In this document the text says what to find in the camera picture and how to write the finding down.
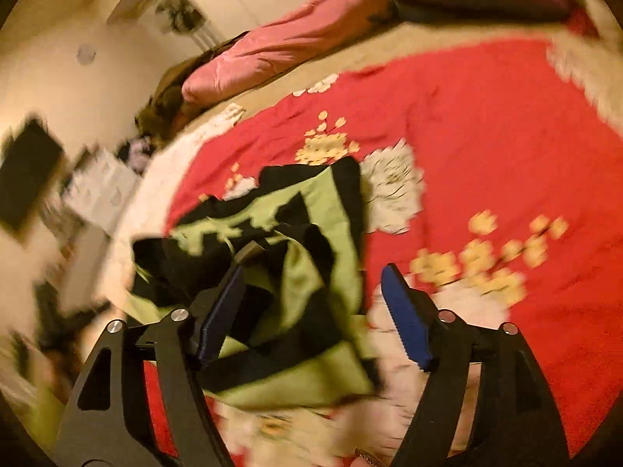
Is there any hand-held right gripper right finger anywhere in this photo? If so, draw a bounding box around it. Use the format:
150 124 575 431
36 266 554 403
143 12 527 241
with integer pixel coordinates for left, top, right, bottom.
380 263 570 467

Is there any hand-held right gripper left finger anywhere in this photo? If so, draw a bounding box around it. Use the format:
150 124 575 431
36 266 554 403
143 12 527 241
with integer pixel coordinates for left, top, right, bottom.
49 265 249 467

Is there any green black striped frog sweater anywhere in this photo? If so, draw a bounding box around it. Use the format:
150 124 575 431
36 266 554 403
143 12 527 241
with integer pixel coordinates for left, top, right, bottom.
121 156 383 412

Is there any peach checked blanket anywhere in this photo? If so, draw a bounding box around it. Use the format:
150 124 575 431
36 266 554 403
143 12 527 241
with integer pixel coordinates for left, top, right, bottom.
104 102 246 302

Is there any white drawer unit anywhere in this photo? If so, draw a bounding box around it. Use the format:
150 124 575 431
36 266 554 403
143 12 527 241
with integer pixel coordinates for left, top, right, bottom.
63 148 142 225

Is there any green cloth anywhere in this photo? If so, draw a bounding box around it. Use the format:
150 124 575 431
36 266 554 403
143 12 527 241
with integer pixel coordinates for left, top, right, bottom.
26 379 79 453

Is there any red floral blanket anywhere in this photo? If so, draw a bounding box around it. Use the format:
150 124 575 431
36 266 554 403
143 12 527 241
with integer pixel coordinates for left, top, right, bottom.
143 36 623 467

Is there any brown fur-trimmed coat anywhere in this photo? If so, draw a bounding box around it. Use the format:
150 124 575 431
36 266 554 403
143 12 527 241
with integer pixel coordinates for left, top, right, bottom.
134 32 249 149

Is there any black television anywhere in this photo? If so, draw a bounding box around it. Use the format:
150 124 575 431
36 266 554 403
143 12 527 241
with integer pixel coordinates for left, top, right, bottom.
0 113 66 241

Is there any pink quilt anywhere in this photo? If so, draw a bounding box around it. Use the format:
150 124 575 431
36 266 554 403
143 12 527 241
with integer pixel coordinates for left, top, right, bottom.
181 0 405 105

